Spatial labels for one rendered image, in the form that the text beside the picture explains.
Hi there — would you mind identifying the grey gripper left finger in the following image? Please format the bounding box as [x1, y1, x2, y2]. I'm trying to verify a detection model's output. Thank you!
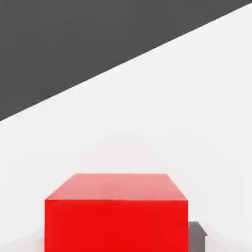
[18, 231, 45, 252]

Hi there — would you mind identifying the small red cube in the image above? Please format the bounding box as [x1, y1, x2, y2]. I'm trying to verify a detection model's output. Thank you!
[44, 173, 189, 252]

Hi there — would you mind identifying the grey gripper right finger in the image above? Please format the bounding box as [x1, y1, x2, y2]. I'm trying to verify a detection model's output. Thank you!
[188, 221, 234, 252]

